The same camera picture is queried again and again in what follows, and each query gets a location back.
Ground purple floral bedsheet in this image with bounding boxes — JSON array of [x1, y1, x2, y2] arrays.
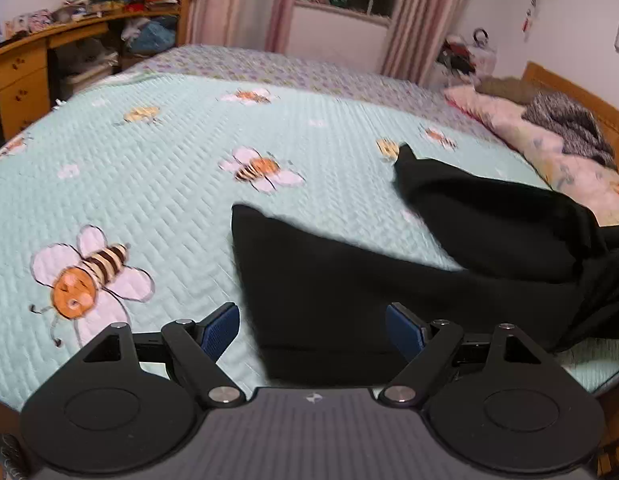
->
[[122, 44, 490, 127]]

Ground teal bee-print quilted blanket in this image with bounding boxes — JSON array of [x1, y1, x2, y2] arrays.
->
[[0, 72, 619, 411]]

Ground dark speckled garment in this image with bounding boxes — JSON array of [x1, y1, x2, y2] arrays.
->
[[522, 91, 619, 169]]

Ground black pants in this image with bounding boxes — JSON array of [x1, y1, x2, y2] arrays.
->
[[231, 142, 619, 387]]

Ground wooden desk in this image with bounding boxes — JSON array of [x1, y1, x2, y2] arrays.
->
[[0, 7, 184, 144]]

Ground brown pillow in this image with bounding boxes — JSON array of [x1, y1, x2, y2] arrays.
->
[[476, 76, 536, 107]]

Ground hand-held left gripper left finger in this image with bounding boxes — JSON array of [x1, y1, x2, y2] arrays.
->
[[83, 302, 244, 409]]

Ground wooden headboard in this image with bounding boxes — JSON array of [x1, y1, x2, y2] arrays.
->
[[521, 61, 619, 131]]

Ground pile of bags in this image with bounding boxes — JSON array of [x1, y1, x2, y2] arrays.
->
[[436, 27, 499, 84]]

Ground pink curtain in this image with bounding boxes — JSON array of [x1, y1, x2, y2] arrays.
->
[[190, 0, 304, 54], [379, 0, 483, 84]]

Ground blue cloth bundle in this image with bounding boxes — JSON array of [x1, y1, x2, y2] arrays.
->
[[122, 15, 179, 57]]

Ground pink floral pillow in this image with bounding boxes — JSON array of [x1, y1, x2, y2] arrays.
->
[[443, 85, 619, 228]]

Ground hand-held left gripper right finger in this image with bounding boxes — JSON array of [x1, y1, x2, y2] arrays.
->
[[377, 302, 544, 408]]

